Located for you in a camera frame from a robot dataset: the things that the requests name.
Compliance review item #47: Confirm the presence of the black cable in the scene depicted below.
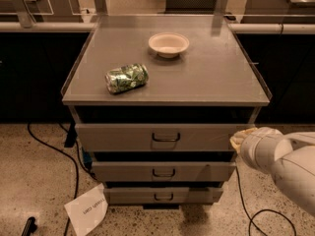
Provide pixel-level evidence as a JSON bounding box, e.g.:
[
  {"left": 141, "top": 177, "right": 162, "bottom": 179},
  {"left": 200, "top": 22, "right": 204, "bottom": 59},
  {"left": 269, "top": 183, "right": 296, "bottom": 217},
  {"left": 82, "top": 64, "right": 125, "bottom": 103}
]
[
  {"left": 234, "top": 165, "right": 298, "bottom": 236},
  {"left": 27, "top": 123, "right": 98, "bottom": 236}
]

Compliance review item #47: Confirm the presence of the grey drawer cabinet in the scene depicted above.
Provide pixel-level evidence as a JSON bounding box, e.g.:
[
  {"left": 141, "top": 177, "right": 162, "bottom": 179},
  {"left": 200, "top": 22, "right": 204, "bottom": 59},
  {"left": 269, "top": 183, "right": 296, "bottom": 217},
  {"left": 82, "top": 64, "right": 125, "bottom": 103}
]
[{"left": 60, "top": 14, "right": 273, "bottom": 210}]

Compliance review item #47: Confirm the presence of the green crushed soda can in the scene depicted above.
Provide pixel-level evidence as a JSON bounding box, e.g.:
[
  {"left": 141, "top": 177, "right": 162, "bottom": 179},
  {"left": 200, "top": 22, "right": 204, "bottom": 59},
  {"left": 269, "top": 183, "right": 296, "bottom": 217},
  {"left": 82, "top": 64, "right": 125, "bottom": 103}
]
[{"left": 105, "top": 63, "right": 149, "bottom": 94}]

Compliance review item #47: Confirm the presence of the grey drawer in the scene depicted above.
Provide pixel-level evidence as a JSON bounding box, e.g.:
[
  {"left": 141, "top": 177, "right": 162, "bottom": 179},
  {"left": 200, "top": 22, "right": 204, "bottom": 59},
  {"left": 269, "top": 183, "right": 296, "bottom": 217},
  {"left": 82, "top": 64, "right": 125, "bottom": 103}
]
[
  {"left": 93, "top": 161, "right": 235, "bottom": 182},
  {"left": 104, "top": 187, "right": 223, "bottom": 205},
  {"left": 76, "top": 124, "right": 253, "bottom": 152}
]

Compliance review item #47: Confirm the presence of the grey bottom drawer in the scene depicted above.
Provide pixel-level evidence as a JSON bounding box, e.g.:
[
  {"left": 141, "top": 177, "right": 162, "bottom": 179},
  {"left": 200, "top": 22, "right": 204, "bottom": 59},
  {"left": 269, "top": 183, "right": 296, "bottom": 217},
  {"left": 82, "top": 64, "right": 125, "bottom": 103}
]
[{"left": 104, "top": 187, "right": 223, "bottom": 205}]

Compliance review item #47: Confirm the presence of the grey top drawer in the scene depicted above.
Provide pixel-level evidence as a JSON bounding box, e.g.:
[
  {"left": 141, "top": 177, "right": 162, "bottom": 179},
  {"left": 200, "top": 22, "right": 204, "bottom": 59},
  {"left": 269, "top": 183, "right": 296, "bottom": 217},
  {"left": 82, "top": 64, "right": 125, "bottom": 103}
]
[{"left": 76, "top": 124, "right": 253, "bottom": 152}]

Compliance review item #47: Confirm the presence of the grey background desk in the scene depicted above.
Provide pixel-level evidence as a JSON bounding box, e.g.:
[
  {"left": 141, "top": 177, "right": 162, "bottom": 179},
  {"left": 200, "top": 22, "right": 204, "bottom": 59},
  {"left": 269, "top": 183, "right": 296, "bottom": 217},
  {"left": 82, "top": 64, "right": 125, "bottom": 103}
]
[
  {"left": 0, "top": 0, "right": 83, "bottom": 23},
  {"left": 241, "top": 0, "right": 315, "bottom": 24}
]

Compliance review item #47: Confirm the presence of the grey background desk left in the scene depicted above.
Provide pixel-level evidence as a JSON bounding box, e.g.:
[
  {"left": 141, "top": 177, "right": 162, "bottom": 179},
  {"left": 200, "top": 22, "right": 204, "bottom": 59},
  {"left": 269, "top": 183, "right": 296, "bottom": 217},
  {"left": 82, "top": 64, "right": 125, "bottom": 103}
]
[{"left": 0, "top": 0, "right": 83, "bottom": 23}]

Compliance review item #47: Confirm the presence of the grey background desk right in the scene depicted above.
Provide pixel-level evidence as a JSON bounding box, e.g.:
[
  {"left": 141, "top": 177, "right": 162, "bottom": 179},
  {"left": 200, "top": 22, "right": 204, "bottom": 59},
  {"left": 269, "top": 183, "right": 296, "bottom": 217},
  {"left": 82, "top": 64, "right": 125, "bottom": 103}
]
[{"left": 241, "top": 0, "right": 315, "bottom": 24}]

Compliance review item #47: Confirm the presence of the grey middle drawer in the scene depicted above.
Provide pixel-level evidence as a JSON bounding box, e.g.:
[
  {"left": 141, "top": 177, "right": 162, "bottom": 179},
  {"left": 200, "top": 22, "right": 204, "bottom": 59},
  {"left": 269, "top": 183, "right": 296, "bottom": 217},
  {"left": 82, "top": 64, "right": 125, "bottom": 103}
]
[{"left": 93, "top": 161, "right": 235, "bottom": 182}]

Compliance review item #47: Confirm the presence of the black cable right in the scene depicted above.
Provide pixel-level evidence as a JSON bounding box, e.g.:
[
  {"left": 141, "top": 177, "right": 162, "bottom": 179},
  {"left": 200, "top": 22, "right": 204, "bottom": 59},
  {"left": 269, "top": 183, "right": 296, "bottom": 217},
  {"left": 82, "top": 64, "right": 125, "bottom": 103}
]
[{"left": 234, "top": 165, "right": 298, "bottom": 236}]

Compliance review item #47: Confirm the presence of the white horizontal rail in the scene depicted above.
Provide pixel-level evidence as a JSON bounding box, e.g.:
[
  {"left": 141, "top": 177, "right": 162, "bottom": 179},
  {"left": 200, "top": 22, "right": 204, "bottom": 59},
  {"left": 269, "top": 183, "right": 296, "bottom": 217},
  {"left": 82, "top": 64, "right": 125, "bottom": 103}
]
[{"left": 0, "top": 22, "right": 315, "bottom": 34}]

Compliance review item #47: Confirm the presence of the black cable left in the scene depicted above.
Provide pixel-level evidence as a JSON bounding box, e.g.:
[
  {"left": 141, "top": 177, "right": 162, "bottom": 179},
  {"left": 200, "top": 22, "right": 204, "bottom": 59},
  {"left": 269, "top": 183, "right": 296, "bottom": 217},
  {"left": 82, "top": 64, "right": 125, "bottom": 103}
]
[{"left": 27, "top": 123, "right": 98, "bottom": 236}]

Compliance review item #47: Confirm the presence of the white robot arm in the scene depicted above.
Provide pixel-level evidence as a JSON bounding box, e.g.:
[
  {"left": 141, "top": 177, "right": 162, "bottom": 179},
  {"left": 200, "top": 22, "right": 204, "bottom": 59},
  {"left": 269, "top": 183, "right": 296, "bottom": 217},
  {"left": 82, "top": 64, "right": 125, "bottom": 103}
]
[{"left": 229, "top": 127, "right": 315, "bottom": 216}]

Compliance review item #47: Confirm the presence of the black object on floor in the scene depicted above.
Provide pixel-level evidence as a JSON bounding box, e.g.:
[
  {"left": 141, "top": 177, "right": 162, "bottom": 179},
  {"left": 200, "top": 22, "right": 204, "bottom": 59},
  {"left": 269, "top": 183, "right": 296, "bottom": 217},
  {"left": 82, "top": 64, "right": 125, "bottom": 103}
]
[{"left": 21, "top": 216, "right": 37, "bottom": 236}]

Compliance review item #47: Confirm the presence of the white paper bowl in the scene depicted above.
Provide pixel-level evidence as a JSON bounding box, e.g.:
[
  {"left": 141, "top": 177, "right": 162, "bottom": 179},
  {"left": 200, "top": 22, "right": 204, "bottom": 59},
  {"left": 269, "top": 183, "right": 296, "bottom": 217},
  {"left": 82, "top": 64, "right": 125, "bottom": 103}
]
[{"left": 149, "top": 32, "right": 190, "bottom": 58}]

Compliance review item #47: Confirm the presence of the white paper sign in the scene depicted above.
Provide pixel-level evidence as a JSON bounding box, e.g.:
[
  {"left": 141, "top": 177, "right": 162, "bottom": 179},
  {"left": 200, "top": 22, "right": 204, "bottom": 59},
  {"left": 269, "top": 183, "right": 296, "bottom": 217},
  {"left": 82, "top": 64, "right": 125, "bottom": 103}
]
[{"left": 64, "top": 184, "right": 108, "bottom": 236}]

